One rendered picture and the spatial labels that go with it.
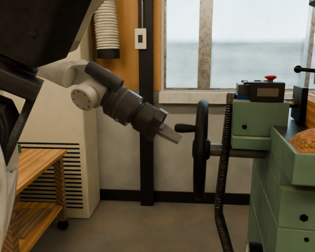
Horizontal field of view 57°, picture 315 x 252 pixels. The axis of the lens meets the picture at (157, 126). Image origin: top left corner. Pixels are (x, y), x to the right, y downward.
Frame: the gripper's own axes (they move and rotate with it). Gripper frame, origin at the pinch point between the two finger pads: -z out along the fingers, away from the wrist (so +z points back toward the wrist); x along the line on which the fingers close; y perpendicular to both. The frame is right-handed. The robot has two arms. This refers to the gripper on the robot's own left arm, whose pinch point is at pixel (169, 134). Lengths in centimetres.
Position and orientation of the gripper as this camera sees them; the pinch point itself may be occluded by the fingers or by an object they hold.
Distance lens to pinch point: 75.2
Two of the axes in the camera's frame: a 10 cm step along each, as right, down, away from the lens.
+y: 4.9, -7.5, 4.4
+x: 1.9, -4.0, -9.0
